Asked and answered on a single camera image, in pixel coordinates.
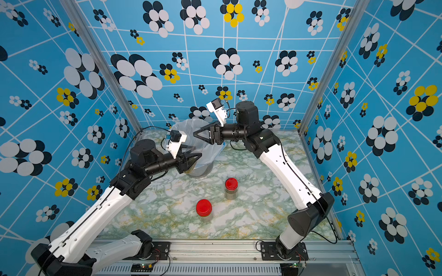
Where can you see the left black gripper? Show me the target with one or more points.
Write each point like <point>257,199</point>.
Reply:
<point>185,163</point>

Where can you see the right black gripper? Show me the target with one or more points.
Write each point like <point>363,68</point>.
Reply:
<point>217,134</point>

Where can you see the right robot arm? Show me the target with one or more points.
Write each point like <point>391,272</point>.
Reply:
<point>312,205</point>

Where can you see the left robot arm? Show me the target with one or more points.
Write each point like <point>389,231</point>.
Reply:
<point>71,254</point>

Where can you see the grey trash bin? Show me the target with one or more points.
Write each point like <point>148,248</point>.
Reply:
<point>197,171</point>

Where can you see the far red-lid jar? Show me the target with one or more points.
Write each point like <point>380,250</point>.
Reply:
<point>231,189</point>

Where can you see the red-lid jar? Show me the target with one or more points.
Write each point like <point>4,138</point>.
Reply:
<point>231,189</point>
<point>204,209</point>

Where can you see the near red-lid jar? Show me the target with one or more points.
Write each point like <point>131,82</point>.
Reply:
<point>204,209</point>

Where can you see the left circuit board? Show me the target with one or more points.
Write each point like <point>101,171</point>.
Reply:
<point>142,268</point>

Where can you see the circuit board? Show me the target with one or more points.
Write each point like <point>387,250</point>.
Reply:
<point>293,269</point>
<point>142,268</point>

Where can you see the right circuit board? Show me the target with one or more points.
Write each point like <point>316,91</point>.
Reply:
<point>293,269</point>

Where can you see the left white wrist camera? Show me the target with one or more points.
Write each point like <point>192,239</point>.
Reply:
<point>175,140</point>

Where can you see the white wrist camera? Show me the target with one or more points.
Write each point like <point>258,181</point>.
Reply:
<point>218,109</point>
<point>175,140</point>

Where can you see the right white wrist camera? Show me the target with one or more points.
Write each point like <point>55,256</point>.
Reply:
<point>218,109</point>

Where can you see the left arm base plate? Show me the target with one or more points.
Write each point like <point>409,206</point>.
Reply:
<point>159,251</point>

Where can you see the aluminium front rail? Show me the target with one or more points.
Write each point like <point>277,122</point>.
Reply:
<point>190,257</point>

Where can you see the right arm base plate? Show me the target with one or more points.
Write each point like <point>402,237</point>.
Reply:
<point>272,251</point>

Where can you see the left aluminium corner post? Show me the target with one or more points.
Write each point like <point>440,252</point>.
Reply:
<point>74,13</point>

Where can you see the aluminium corner post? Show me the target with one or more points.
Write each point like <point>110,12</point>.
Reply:
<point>74,13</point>
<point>345,38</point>

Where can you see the right aluminium corner post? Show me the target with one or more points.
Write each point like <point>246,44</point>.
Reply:
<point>345,38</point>

